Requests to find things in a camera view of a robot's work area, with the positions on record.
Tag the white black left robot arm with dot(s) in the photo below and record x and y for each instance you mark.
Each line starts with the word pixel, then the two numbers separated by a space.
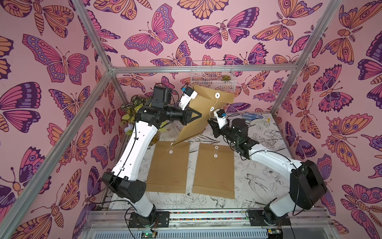
pixel 123 179

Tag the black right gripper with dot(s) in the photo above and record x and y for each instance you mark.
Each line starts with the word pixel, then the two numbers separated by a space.
pixel 217 128

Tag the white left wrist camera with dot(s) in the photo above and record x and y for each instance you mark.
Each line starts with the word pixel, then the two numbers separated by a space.
pixel 187 95

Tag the brown kraft file bag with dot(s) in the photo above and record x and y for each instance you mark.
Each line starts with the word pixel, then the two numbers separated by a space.
pixel 169 168
pixel 204 101
pixel 214 174

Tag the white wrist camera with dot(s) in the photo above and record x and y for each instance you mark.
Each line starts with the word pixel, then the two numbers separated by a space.
pixel 221 117
pixel 187 95

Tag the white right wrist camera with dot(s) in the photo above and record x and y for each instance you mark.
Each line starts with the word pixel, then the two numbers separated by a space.
pixel 221 117

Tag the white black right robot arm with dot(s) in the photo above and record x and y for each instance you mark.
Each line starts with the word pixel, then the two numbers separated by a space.
pixel 306 185

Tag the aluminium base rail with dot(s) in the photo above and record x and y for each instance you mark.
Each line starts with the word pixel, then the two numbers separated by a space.
pixel 210 224

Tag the potted green yellow plant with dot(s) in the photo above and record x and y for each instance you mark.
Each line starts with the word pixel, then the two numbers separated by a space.
pixel 129 111

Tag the aluminium cage frame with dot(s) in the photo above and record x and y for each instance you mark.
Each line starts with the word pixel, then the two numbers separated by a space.
pixel 24 202

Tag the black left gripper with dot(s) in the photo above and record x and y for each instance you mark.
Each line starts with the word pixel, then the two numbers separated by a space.
pixel 186 118

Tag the white wire wall basket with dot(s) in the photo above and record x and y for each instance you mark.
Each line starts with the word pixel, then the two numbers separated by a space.
pixel 209 76

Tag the small green succulent plant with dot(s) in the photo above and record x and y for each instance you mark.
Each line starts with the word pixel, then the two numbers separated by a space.
pixel 226 78

